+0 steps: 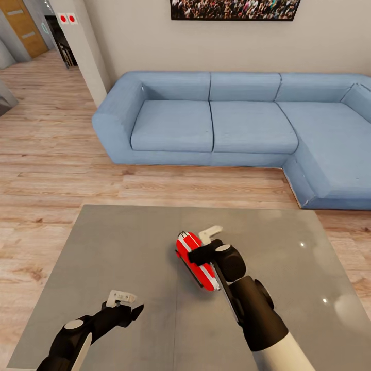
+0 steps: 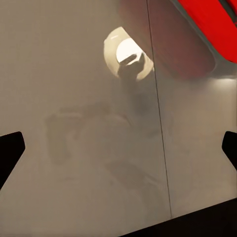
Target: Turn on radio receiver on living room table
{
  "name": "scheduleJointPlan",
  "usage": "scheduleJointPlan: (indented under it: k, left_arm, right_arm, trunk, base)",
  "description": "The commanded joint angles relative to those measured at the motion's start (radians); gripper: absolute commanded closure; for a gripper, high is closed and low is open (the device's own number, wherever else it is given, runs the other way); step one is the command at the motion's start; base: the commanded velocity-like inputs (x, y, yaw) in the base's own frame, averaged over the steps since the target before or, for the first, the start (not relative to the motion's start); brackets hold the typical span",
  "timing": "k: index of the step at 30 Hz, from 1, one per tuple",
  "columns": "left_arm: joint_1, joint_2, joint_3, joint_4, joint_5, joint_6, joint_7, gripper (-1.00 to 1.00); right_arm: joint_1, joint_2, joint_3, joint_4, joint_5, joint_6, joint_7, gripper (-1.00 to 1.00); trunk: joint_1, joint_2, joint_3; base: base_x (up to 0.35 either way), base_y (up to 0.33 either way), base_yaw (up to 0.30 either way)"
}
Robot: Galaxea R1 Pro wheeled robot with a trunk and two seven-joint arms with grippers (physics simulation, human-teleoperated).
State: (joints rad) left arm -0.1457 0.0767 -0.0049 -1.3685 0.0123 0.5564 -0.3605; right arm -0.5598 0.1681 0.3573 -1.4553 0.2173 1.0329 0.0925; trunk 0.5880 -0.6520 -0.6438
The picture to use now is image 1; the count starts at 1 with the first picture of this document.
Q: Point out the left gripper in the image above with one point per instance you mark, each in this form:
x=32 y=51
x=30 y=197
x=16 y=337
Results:
x=122 y=315

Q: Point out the standing mirror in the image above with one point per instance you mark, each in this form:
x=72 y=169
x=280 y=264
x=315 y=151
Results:
x=53 y=28

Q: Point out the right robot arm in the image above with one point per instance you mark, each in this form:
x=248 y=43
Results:
x=271 y=344

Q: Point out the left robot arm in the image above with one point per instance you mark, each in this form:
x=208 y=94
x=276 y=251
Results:
x=73 y=341

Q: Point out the sofa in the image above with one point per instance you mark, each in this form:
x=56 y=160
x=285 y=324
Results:
x=316 y=127

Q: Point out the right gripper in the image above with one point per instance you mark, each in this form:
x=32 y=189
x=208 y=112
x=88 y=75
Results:
x=199 y=255

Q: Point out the radio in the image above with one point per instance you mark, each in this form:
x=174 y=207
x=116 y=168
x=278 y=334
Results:
x=204 y=275

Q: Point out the coffee table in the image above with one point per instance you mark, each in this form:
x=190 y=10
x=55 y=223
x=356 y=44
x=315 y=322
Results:
x=184 y=327

